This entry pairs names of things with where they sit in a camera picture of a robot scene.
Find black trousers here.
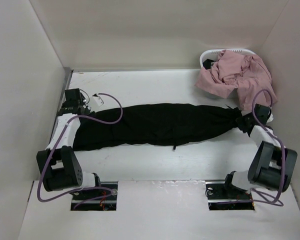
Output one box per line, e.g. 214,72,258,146
73,103,242,151

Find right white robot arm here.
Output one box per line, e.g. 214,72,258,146
221,104,298,198

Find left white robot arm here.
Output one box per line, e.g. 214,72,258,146
36,88,102,200

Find pink trousers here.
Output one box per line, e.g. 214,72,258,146
195,49,278,111

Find white laundry basket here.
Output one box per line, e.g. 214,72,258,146
199,48,256,100

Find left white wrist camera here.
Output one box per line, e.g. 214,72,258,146
88,93,104,109

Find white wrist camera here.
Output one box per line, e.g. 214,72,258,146
266,113,274,123
88,93,104,109

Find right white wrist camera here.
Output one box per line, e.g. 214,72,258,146
266,113,274,123

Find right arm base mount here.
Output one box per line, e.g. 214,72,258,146
205,180,255,211

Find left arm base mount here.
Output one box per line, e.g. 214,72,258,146
70,181,119,212

